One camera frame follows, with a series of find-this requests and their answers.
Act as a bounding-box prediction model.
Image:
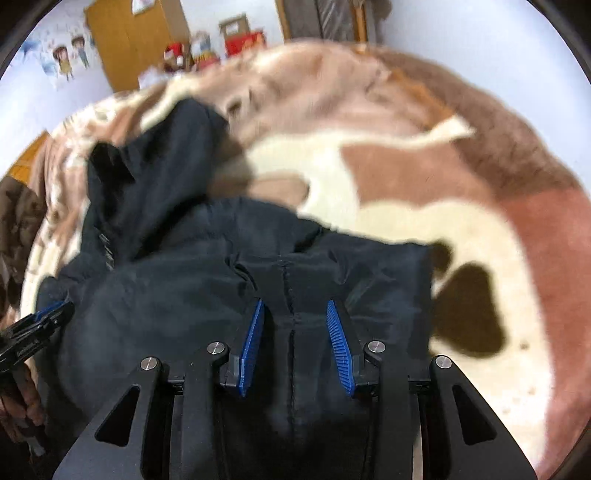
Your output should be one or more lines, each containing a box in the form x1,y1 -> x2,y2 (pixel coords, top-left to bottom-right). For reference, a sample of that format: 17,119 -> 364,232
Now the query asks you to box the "grey brown door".
276,0 -> 393,44

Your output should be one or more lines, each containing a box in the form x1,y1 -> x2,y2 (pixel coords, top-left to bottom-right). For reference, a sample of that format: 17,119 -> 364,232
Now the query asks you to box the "person's left hand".
0,364 -> 48,446

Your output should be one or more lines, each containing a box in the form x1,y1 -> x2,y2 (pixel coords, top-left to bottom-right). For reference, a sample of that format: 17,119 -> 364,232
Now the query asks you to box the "cartoon wall sticker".
21,31 -> 99,89

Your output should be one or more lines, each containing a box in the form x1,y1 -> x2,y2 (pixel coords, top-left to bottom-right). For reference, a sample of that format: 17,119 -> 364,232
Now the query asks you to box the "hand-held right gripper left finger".
52,299 -> 266,480

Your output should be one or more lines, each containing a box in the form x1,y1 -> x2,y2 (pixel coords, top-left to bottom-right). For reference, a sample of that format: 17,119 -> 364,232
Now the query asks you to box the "wooden wardrobe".
84,0 -> 191,93

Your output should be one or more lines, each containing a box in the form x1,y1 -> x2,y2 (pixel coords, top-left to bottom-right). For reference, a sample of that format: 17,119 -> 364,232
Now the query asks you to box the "brown paw print blanket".
21,41 -> 591,480

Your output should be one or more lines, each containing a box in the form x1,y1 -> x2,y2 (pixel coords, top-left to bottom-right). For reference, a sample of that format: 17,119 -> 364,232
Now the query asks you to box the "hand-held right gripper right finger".
325,300 -> 539,480

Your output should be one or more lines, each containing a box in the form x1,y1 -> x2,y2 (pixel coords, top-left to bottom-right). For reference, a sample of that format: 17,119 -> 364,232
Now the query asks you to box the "brown puffer jacket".
0,178 -> 49,319

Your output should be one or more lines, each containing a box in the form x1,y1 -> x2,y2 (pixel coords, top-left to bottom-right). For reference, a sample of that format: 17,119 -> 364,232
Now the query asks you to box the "wooden bed frame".
4,130 -> 51,182

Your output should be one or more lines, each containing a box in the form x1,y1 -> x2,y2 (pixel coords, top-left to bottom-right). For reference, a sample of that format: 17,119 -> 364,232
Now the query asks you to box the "red gift box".
225,30 -> 267,57

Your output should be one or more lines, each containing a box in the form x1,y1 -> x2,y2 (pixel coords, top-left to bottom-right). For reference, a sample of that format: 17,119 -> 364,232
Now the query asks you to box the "cardboard box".
218,14 -> 251,38

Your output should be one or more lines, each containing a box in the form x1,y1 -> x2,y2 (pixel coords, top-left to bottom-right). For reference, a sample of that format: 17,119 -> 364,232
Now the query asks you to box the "santa hat plush toy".
163,41 -> 193,73

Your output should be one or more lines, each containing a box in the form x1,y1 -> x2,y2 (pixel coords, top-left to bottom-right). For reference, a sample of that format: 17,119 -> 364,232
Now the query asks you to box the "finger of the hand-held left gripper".
7,299 -> 75,344

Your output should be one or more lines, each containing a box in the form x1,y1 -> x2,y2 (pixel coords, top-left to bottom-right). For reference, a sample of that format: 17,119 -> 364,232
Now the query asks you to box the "black puffer jacket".
34,98 -> 435,480

